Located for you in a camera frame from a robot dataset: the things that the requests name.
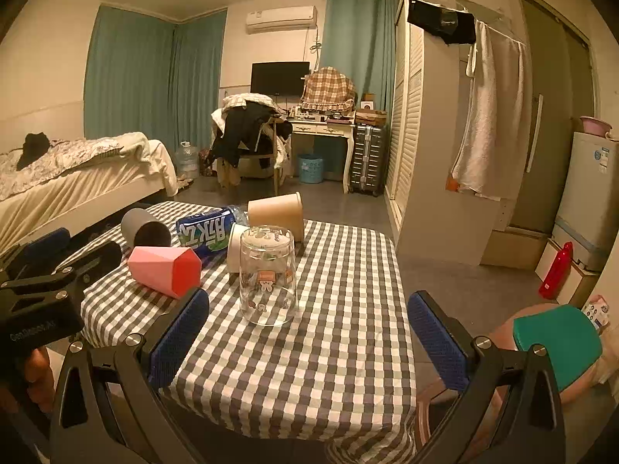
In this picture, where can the plaid cloth cover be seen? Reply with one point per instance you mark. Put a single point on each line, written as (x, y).
(329, 87)

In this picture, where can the pink basin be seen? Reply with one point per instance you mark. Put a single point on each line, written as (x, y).
(595, 125)

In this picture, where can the clear printed glass cup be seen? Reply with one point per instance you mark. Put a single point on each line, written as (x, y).
(268, 278)

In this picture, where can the white cup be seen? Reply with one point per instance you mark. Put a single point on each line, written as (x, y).
(235, 251)

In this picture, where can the clear water jug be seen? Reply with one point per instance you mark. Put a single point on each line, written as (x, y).
(186, 159)

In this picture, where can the wooden chair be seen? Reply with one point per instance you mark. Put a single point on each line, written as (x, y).
(278, 164)

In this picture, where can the blue waste basket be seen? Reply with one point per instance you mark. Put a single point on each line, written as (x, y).
(310, 169)

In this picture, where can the ribbed dark suitcase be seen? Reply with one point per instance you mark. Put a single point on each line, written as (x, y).
(367, 159)

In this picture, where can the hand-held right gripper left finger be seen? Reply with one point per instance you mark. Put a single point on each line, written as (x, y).
(178, 334)

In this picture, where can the bed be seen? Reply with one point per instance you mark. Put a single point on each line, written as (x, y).
(77, 193)

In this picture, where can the hanging white towel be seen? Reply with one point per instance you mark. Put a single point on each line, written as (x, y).
(488, 116)

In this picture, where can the green seat cushion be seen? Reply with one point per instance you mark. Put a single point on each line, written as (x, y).
(561, 343)

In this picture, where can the chair with clothes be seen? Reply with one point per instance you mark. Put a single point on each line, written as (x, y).
(239, 130)

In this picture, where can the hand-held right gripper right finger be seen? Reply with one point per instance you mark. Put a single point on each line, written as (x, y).
(437, 343)

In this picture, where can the white air conditioner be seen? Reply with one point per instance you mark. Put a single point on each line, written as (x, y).
(280, 19)

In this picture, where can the white desk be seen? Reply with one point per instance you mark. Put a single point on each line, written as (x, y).
(319, 130)

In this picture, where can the hanging black cloth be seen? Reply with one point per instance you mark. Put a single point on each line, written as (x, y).
(437, 19)

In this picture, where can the white storage box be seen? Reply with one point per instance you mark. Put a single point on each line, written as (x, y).
(580, 275)

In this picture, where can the black cloth bundle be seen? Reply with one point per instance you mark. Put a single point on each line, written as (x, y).
(33, 150)

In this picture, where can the person's left hand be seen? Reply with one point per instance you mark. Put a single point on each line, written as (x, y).
(41, 377)

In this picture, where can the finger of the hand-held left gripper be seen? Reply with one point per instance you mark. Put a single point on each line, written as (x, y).
(43, 247)
(94, 256)

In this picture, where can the cardboard box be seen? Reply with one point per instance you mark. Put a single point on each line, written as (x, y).
(371, 117)

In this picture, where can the red fire extinguisher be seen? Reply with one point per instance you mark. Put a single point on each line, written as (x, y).
(555, 270)

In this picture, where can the wide teal curtain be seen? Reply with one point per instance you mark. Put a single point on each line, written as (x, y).
(128, 72)

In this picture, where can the checkered tablecloth table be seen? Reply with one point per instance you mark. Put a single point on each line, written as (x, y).
(319, 357)

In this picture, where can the patterned duvet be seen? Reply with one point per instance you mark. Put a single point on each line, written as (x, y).
(63, 159)

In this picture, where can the grey cup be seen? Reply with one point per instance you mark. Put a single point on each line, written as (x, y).
(134, 222)

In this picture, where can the black monitor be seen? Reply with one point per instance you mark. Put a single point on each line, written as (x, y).
(279, 77)

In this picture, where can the pair of slippers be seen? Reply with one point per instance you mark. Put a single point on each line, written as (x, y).
(185, 182)

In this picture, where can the narrow teal curtain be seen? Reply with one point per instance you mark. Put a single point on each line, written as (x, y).
(199, 82)

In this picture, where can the blue label plastic bottle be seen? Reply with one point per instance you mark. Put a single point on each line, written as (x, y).
(205, 234)

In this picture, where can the white louvred wardrobe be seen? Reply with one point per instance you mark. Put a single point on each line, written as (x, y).
(435, 164)

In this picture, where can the small printed white box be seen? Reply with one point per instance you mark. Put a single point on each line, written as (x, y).
(597, 312)

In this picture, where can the teal window curtain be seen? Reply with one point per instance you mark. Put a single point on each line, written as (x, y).
(355, 34)

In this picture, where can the grey sliding door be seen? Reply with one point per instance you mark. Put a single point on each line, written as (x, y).
(546, 106)

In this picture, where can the pink faceted cup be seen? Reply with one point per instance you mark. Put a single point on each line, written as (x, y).
(159, 267)

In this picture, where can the beige paper cup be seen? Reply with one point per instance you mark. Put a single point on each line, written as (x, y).
(275, 213)

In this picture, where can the small white fridge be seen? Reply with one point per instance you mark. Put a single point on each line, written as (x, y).
(587, 203)

